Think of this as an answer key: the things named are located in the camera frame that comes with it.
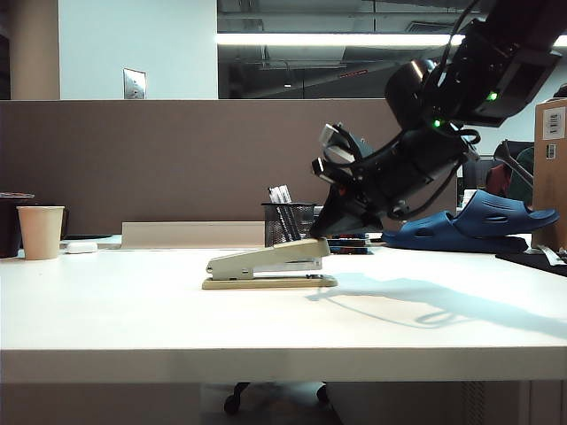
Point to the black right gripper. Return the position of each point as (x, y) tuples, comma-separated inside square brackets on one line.
[(407, 168)]

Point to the beige desk stapler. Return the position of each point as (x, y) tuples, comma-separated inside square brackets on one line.
[(266, 261)]

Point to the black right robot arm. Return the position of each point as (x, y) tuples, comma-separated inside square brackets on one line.
[(487, 66)]

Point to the stacked trays and boxes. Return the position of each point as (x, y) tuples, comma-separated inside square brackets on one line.
[(350, 245)]

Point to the black mesh pen holder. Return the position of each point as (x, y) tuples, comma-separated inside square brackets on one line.
[(301, 219)]

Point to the blue rubber slipper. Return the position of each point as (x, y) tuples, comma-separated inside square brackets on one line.
[(412, 230), (491, 212)]

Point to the black and silver pen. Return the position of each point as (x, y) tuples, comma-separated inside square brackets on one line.
[(273, 195), (284, 195)]

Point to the black computer monitor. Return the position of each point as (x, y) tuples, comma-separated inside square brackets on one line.
[(478, 175)]

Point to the long ceiling light strip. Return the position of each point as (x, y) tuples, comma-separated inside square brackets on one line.
[(332, 40)]

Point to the brown desk partition panel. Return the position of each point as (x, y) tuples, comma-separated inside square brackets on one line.
[(177, 159)]

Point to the black desk mat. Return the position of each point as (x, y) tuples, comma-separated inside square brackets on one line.
[(531, 261)]

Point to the silver packaged strip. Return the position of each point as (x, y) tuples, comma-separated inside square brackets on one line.
[(549, 257)]

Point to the brown cardboard box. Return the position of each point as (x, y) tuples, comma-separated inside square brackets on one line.
[(551, 177)]

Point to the white earbud case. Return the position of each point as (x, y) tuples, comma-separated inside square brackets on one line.
[(81, 248)]

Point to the tan paper cup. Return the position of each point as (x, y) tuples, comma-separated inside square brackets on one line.
[(41, 232)]

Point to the black cylindrical container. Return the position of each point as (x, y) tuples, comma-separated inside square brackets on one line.
[(9, 226)]

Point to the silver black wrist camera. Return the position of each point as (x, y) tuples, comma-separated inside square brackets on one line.
[(336, 148)]

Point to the metal wall plate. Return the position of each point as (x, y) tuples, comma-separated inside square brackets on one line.
[(134, 84)]

